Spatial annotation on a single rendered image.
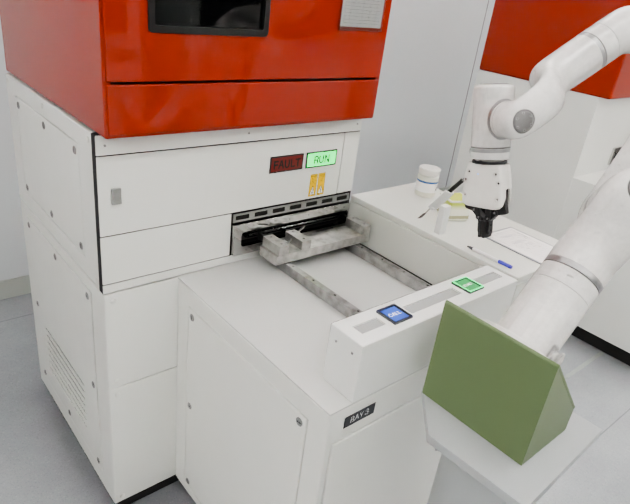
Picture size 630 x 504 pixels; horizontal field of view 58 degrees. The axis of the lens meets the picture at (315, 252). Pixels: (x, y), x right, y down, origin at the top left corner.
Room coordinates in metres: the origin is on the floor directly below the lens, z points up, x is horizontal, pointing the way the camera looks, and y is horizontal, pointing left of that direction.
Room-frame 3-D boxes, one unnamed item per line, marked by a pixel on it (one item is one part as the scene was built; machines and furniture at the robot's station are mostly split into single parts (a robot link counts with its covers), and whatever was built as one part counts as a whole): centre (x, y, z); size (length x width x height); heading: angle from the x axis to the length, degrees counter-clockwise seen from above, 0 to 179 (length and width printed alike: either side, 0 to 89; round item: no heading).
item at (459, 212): (1.65, -0.40, 1.00); 0.07 x 0.07 x 0.07; 20
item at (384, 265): (1.50, -0.23, 0.84); 0.50 x 0.02 x 0.03; 43
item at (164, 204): (1.47, 0.21, 1.02); 0.82 x 0.03 x 0.40; 133
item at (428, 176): (1.83, -0.34, 1.01); 0.07 x 0.07 x 0.10
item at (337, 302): (1.31, -0.04, 0.84); 0.50 x 0.02 x 0.03; 43
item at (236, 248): (1.58, 0.07, 0.89); 0.44 x 0.02 x 0.10; 133
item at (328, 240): (1.55, 0.00, 0.87); 0.36 x 0.08 x 0.03; 133
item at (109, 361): (1.72, 0.44, 0.41); 0.82 x 0.71 x 0.82; 133
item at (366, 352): (1.13, -0.28, 0.89); 0.55 x 0.09 x 0.14; 133
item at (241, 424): (1.41, -0.21, 0.41); 0.97 x 0.64 x 0.82; 133
